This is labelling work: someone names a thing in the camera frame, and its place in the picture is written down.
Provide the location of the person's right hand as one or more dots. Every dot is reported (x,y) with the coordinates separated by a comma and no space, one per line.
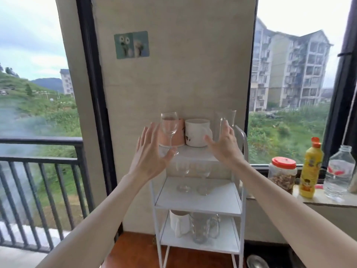
(227,149)

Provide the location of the person's left hand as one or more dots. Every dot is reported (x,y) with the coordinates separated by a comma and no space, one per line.
(149,159)

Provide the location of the white printed ceramic mug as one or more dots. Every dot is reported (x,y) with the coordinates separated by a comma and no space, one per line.
(195,133)

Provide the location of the wine glass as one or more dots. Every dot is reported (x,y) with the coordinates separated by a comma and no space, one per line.
(169,128)
(183,188)
(203,191)

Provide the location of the pink ceramic mug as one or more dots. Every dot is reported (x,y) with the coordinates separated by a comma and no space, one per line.
(181,136)

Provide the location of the white metal shelf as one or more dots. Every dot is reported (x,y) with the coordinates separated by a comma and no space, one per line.
(200,198)

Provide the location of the plain white mug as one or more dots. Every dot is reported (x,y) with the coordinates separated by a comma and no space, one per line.
(178,223)

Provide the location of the clear glass mug cup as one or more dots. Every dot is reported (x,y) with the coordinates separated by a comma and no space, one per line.
(214,226)
(199,231)

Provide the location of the person's right forearm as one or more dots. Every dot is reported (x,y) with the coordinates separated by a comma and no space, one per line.
(293,214)

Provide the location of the person's left forearm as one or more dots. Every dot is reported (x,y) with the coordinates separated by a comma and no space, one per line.
(92,226)

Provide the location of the red-lid plastic jar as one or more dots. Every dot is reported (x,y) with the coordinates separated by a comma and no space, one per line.
(282,173)

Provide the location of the yellow bottle orange cap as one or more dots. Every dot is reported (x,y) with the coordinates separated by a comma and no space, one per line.
(311,170)

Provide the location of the beige stone windowsill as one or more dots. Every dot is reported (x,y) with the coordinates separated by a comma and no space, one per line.
(306,200)

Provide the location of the grey apartment building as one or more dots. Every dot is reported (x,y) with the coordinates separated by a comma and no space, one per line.
(290,69)

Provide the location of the black balcony railing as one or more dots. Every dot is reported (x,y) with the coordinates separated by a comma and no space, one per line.
(41,160)

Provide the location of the distant white building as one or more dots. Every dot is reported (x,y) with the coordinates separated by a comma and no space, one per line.
(67,82)

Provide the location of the clear plastic water bottle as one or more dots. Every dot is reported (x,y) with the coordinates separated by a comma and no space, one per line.
(339,173)

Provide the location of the clear bag beige contents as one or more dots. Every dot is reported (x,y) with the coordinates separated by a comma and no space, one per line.
(353,181)

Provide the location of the black door frame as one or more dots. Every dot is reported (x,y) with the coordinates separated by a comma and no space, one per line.
(94,94)

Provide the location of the teal cartoon wall sticker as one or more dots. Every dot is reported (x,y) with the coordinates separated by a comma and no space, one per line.
(131,44)

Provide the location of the black window frame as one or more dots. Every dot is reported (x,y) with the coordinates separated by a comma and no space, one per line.
(340,94)

